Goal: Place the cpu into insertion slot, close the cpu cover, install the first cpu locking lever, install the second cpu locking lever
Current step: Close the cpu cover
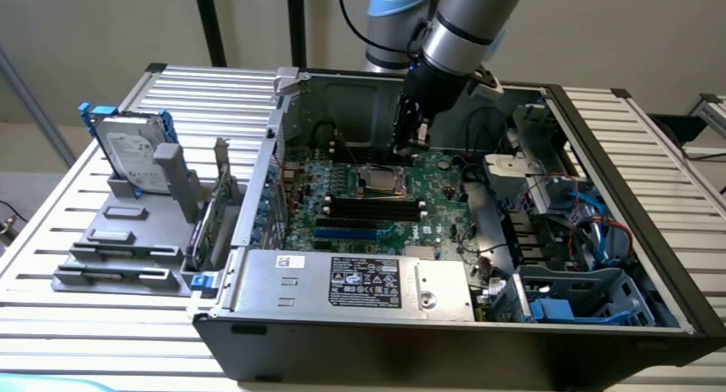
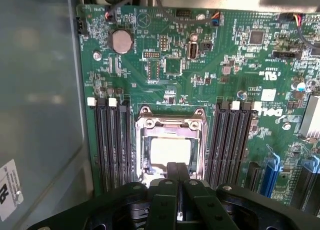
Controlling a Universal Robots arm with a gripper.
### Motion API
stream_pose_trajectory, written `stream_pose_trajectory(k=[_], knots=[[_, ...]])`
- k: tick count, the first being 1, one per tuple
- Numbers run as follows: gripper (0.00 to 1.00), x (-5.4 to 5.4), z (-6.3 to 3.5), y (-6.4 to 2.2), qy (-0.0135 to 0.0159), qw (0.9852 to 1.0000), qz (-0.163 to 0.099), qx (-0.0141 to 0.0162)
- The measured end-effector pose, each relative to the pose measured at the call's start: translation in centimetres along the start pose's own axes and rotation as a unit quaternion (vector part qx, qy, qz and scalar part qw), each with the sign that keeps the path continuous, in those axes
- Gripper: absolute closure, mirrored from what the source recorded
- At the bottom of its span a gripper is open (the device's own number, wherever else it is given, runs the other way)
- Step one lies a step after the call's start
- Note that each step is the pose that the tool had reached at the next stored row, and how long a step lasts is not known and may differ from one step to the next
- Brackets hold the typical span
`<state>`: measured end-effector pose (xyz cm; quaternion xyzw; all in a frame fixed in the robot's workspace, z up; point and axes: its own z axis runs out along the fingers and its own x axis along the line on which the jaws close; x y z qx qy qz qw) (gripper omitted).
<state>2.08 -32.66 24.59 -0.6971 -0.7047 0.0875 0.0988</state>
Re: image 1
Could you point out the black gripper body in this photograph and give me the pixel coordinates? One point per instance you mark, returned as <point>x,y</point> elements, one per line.
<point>426,95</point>

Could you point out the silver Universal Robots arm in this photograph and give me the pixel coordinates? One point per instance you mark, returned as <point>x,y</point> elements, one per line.
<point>454,30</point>

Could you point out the silver CPU socket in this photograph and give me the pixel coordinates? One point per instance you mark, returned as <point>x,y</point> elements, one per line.
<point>381,180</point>

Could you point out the black RAM slot bank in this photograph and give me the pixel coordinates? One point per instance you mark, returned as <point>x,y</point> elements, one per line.
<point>374,206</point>

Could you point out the blue expansion slot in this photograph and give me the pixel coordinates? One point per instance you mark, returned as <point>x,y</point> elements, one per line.
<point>346,234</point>

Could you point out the green motherboard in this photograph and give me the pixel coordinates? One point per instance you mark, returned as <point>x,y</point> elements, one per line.
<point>381,205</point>

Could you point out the open black PC case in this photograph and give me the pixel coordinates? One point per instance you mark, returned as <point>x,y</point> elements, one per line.
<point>454,222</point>

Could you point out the silver chipset heatsink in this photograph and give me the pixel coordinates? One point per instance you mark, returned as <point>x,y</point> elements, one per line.
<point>424,251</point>

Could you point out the silver power supply unit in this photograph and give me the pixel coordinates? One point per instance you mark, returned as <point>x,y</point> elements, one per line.
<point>352,285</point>

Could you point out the green graphics card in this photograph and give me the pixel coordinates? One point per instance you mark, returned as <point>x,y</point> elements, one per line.
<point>214,213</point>

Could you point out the grey disk bay cage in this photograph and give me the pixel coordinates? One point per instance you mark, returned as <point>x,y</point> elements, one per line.
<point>573,294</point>

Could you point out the silver hard disk drive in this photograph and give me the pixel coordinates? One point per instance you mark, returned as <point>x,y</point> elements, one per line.
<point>134,155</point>

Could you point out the blue case release tab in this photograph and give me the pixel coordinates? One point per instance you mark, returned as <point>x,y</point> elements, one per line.
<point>202,280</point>

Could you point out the grey parts rack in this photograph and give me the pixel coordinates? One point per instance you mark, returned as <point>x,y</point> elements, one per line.
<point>142,239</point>

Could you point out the green RAM stick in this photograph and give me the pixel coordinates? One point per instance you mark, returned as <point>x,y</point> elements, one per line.
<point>114,275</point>
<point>123,250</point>

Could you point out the black vertical stand post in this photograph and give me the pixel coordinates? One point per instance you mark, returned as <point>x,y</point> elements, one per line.
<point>297,24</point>
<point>209,24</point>

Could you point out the blue disk carrier frame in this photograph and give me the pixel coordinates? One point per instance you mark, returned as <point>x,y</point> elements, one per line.
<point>170,128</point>

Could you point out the aluminium frame profile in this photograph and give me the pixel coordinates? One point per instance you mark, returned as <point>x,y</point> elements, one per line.
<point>707,111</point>

